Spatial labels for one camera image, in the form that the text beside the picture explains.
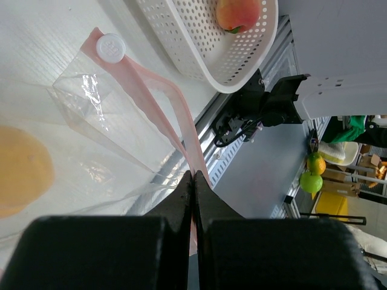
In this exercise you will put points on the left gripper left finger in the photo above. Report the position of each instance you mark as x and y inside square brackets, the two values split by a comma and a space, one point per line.
[107, 252]

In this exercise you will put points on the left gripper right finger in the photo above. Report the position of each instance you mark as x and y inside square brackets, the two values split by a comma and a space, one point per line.
[239, 253]

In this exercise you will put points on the clear pink zip top bag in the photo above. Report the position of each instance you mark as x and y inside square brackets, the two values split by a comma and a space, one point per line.
[120, 136]

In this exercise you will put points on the orange toy fruit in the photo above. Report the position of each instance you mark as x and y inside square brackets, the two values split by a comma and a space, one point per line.
[27, 170]

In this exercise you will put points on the red orange toy peach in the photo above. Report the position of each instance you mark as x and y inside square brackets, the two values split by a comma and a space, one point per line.
[237, 16]

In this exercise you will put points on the green toy apple background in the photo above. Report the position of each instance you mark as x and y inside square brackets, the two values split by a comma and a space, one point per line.
[310, 182]

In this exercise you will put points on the yellow box background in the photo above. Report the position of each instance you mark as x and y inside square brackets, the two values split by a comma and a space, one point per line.
[330, 203]

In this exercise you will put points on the yellow toy fruit background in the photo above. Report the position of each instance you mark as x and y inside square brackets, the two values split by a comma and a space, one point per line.
[316, 164]

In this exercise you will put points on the white perforated plastic basket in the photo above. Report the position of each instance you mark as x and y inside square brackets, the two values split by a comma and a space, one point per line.
[202, 50]

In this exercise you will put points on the white slotted cable duct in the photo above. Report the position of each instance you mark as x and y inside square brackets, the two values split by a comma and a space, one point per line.
[219, 159]

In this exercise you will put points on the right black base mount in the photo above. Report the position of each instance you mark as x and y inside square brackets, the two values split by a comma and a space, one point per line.
[253, 106]

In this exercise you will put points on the aluminium mounting rail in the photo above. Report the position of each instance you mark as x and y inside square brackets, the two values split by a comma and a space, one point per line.
[280, 62]

